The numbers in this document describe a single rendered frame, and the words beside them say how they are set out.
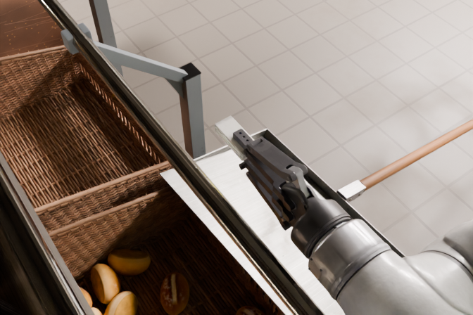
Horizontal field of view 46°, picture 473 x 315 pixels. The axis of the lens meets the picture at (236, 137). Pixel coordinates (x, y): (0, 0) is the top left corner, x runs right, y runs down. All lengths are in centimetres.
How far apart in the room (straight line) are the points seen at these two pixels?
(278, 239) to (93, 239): 41
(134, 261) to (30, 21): 108
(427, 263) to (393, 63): 215
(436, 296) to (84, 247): 84
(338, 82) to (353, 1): 64
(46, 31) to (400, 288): 164
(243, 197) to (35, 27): 107
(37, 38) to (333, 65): 137
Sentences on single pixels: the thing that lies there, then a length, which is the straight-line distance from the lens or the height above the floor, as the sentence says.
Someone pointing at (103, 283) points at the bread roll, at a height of 65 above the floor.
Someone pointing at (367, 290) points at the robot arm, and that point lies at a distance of 63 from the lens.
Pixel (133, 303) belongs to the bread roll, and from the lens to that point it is 129.
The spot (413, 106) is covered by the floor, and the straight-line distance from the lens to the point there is 259.
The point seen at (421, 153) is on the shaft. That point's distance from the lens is 172.
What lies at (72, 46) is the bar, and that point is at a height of 115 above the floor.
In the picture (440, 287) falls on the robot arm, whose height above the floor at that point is 124.
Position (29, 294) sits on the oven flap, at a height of 142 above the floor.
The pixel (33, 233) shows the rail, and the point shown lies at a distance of 44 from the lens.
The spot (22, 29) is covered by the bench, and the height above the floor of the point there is 58.
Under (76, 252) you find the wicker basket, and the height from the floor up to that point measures 70.
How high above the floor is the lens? 180
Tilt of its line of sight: 50 degrees down
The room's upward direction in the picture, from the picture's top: straight up
